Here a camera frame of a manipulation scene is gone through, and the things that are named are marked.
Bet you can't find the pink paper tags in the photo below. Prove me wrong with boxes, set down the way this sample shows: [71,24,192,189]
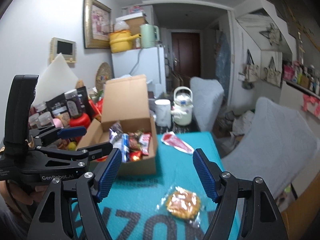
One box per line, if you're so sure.
[302,95,320,118]

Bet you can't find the star shaped hanging bag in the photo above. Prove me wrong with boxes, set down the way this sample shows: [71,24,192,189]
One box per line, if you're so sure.
[259,23,283,47]

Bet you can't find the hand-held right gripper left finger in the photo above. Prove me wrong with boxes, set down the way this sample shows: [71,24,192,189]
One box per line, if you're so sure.
[29,148,122,240]

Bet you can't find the flat cardboard sheets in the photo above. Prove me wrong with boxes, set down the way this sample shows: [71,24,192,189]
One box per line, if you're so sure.
[171,71,190,88]

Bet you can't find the dark brown door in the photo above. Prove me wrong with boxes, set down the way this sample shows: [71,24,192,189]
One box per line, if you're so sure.
[171,30,202,78]

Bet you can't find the black printed pouch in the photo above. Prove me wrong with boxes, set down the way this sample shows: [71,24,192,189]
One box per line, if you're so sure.
[46,86,90,128]

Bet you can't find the beige tote bag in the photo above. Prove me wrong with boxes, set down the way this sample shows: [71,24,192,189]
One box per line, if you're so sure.
[265,56,283,87]
[244,49,260,82]

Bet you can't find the red packets pile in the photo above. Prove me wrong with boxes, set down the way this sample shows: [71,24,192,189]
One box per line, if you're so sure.
[89,97,103,120]

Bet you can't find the red white flat packet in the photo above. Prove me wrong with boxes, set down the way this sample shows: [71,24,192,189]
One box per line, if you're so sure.
[161,132,194,154]

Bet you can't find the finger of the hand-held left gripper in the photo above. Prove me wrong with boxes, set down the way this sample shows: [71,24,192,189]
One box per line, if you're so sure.
[30,126,87,145]
[34,142,113,165]

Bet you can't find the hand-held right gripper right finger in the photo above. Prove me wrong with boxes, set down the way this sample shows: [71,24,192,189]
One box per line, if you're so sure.
[192,148,284,240]

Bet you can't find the person's left hand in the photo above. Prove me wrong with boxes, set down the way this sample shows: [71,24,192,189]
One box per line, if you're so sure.
[0,180,49,205]

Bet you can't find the white foam board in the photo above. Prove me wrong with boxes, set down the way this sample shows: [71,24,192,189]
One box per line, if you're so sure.
[37,53,79,90]

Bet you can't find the clear plastic bag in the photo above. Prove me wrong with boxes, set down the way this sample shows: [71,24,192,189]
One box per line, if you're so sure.
[114,20,130,33]

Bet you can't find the group of clear plastic jars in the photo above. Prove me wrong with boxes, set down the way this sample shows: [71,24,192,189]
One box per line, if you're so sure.
[29,102,63,130]

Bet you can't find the white fridge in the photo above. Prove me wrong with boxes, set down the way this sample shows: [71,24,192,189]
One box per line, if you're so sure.
[111,46,165,93]

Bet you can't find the dark label jar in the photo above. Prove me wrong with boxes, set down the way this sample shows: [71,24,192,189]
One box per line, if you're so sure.
[64,89,80,118]

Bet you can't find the red white strip packet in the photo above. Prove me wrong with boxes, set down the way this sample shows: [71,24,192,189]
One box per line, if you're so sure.
[141,133,152,155]

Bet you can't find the clear waffle packet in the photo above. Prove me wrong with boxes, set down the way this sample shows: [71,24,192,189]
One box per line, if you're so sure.
[157,185,202,227]

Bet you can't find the teal printed mat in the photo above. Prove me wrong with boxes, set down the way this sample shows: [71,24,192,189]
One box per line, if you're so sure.
[71,131,240,240]

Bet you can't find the red bottle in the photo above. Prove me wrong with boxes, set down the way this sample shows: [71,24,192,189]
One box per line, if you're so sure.
[69,113,91,128]

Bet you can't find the brown cardboard carton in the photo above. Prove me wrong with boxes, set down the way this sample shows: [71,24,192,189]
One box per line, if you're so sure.
[280,180,320,240]

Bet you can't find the yellow pot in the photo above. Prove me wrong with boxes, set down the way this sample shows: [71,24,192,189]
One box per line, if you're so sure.
[109,29,142,53]

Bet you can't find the black power cable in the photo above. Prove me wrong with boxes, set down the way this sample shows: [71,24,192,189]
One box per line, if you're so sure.
[130,47,143,77]

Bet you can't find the wall intercom panel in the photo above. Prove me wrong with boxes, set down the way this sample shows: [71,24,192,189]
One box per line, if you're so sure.
[49,37,77,67]

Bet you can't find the white mug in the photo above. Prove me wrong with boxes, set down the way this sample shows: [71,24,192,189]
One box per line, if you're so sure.
[155,99,172,127]

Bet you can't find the row of shelf bottles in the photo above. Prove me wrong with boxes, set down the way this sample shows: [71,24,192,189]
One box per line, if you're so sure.
[282,60,320,94]

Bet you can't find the white water jug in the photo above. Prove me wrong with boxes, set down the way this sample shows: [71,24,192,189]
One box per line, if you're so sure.
[171,87,194,126]

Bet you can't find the cardboard box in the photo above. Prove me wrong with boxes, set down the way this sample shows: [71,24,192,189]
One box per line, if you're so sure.
[76,74,158,175]

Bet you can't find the green electric kettle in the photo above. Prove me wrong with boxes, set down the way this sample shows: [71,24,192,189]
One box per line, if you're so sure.
[139,24,160,48]

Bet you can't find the grey covered chair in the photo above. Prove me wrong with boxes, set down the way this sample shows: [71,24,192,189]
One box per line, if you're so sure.
[190,77,224,132]
[221,97,318,205]

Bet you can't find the woven round tray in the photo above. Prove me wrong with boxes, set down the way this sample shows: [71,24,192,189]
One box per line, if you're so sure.
[95,62,112,90]

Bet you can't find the blue plastic hanging cover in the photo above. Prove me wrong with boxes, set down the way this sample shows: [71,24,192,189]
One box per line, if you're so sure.
[215,32,232,80]

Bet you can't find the cardboard boxes on fridge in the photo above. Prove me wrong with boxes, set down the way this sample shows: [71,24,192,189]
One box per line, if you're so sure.
[116,15,148,34]

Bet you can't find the framed picture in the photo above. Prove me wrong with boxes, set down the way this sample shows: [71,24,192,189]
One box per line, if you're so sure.
[83,0,112,49]

